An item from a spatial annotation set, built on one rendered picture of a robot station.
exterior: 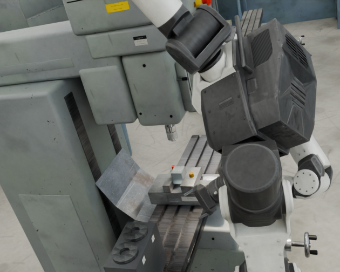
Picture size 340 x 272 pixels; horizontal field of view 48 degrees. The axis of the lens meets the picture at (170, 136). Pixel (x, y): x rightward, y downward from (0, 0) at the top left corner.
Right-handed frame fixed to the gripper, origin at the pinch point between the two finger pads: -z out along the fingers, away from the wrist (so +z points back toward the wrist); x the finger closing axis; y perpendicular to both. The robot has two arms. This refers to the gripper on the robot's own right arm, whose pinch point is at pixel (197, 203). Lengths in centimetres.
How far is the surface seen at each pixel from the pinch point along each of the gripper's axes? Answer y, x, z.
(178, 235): 1.4, -7.3, -16.2
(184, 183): -14.1, 9.8, -11.6
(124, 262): 38.9, -3.2, -7.2
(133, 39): 10, 62, 23
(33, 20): -268, 364, -305
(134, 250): 34.2, -1.7, -5.7
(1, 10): -236, 396, -320
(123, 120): 4.0, 44.6, -7.0
